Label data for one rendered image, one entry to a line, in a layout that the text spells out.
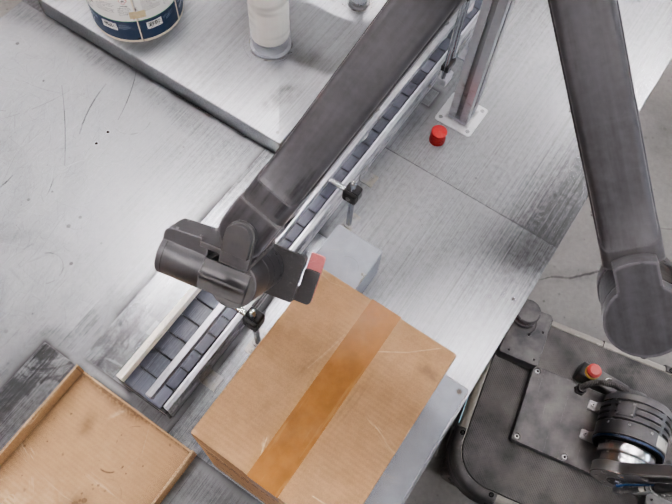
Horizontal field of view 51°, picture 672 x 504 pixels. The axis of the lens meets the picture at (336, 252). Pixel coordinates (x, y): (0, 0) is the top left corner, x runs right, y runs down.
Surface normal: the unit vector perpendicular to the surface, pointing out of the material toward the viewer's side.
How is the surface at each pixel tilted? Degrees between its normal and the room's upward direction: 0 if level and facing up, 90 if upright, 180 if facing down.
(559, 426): 0
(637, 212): 44
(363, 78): 49
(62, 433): 0
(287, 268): 39
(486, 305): 0
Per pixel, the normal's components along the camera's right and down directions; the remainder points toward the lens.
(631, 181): -0.23, 0.35
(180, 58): 0.04, -0.44
